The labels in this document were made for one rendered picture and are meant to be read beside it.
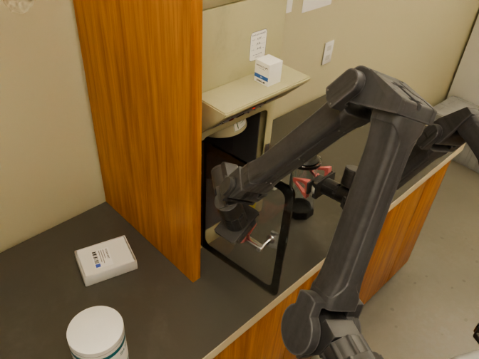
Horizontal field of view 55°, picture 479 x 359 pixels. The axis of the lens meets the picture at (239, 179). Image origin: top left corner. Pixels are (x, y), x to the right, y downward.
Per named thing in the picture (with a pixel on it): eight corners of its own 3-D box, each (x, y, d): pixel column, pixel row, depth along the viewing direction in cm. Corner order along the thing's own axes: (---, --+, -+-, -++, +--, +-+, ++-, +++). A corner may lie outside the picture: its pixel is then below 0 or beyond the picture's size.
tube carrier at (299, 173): (278, 208, 166) (282, 157, 154) (296, 196, 172) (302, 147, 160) (301, 222, 159) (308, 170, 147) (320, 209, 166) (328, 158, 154)
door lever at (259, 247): (246, 226, 124) (246, 220, 122) (274, 244, 120) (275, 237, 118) (233, 237, 121) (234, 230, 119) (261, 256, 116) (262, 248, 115)
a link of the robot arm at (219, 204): (214, 211, 101) (239, 205, 101) (210, 186, 105) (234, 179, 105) (222, 225, 107) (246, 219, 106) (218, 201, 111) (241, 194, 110)
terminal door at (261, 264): (200, 242, 145) (201, 137, 120) (277, 296, 131) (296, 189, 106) (198, 243, 145) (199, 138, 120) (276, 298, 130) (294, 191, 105)
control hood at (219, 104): (192, 129, 119) (192, 95, 113) (276, 93, 138) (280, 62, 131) (223, 149, 113) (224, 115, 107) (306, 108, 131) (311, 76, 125)
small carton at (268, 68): (253, 80, 121) (255, 58, 118) (266, 75, 124) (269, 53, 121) (267, 87, 119) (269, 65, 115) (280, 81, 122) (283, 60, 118)
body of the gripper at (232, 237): (215, 233, 113) (207, 219, 107) (240, 202, 117) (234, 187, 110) (234, 246, 110) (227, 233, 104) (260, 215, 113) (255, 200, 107)
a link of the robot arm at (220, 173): (231, 186, 96) (265, 191, 100) (223, 144, 102) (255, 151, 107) (206, 215, 104) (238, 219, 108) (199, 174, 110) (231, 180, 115)
